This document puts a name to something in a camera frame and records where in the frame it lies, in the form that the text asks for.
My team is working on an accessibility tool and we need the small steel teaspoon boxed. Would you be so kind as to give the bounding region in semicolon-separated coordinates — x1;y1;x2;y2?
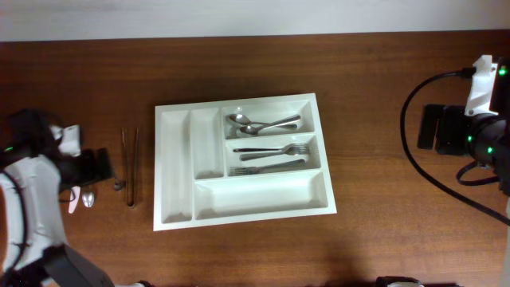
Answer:
81;191;96;208

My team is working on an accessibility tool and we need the steel fork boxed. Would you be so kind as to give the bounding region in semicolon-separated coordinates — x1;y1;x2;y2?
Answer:
232;143;309;152
239;147;310;161
229;159;306;176

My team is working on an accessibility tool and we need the steel tablespoon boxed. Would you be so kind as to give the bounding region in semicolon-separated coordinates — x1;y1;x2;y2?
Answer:
235;115;301;137
226;114;297;130

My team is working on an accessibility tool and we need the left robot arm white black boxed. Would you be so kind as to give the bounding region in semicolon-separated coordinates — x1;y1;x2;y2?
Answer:
1;109;113;286

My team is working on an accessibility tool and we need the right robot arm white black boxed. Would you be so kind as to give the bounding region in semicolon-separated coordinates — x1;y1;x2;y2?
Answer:
399;55;509;226

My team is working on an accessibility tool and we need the white plastic knife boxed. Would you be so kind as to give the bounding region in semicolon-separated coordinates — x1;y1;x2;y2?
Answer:
68;186;80;214

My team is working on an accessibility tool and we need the small steel teaspoon angled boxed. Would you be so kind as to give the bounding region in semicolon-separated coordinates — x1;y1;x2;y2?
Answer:
114;179;126;191

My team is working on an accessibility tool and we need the white plastic cutlery tray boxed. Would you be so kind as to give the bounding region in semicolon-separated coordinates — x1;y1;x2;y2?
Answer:
153;93;336;231

